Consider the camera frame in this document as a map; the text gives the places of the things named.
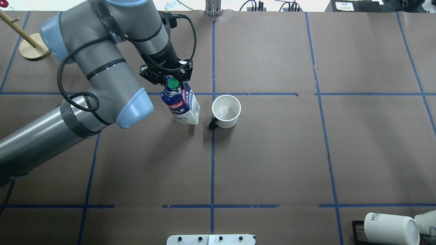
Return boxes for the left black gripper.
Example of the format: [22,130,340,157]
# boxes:
[140,59,193,86]

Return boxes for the blue Pascual milk carton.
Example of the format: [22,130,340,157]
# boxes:
[160,76,200,125]

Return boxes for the white mug black handle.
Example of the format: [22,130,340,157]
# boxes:
[208,95,242,131]

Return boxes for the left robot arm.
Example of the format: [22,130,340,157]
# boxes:
[0,0,193,186]

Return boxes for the white ribbed cup on rack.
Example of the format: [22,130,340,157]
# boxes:
[364,212,420,245]

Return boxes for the wooden mug tree stand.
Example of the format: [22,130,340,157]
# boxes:
[0,10,51,61]

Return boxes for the brown paper table cover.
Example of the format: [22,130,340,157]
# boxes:
[1,11,435,245]

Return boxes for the black box with label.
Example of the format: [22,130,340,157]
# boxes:
[325,0,382,13]

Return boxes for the aluminium profile post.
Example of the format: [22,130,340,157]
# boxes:
[205,0,222,16]

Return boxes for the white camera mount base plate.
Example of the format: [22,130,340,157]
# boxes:
[166,234,256,245]

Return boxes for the black wire cup rack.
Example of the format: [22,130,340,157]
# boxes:
[352,220,372,245]

